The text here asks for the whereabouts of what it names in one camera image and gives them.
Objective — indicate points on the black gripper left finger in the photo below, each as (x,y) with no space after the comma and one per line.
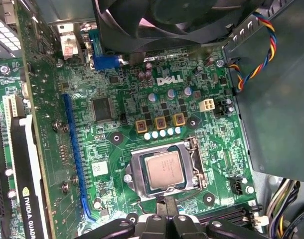
(152,226)

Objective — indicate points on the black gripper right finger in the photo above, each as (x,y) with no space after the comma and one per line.
(184,226)

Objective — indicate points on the silver CPU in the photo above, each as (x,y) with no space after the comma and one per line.
(164,169)

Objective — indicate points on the CPU socket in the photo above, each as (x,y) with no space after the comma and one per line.
(128,171)

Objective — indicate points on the metal socket cover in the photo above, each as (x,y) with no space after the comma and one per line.
(136,175)

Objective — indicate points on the black PC case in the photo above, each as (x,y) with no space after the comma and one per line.
(260,185)

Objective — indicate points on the green motherboard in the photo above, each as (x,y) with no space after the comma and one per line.
(112,149)

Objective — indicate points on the blue expansion slot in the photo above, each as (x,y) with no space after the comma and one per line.
(76,154)

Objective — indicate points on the white four-pin power connector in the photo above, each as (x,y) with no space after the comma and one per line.
(206,105)

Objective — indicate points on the black graphics card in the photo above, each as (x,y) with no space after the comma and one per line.
(30,186)

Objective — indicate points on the grey power supply unit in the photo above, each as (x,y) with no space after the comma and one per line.
(279,112)

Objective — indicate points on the blue port connector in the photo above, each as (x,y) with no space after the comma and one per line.
(106,62)

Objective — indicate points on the white expansion slot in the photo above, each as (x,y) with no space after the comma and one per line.
(11,107)

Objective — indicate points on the black case fan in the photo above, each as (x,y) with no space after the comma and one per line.
(154,25)

